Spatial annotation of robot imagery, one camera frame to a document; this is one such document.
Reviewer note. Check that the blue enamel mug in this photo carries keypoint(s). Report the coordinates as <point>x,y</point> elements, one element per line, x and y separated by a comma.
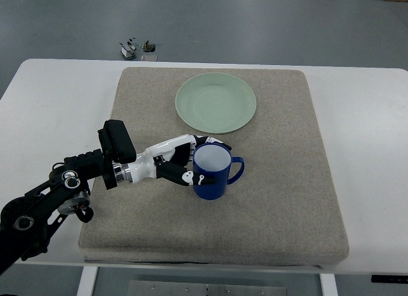
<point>219,167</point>

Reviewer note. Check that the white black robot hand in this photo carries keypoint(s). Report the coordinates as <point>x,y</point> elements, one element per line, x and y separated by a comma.
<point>168,160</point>

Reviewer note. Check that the small brown floor device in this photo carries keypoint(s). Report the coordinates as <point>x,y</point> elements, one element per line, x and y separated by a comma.
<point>149,47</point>

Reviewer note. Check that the white table leg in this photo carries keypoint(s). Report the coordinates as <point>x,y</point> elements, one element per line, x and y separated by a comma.
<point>87,281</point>
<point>328,285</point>

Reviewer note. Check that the grey flat floor plate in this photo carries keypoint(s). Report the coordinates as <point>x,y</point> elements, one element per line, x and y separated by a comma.
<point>151,58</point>

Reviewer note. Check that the small white floor device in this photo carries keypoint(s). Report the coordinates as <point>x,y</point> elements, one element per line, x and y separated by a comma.
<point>129,49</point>

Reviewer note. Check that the white table leg right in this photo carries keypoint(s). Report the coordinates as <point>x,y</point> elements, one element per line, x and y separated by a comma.
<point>328,285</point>

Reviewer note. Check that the metal base plate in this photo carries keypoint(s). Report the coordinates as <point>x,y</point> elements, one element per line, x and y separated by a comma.
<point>172,288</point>

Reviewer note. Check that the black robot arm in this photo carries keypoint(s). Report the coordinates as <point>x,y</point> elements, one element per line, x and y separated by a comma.
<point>28,222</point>

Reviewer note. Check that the black table control panel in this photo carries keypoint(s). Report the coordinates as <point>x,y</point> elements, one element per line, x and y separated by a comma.
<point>389,279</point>

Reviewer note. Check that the white table leg left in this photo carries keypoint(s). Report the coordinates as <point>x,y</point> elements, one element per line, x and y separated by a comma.
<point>87,281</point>

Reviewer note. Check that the light green plate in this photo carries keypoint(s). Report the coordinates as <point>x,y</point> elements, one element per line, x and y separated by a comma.
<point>215,103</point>

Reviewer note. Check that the beige fabric cushion mat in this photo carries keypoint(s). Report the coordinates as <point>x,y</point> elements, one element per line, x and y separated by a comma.
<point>282,211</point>

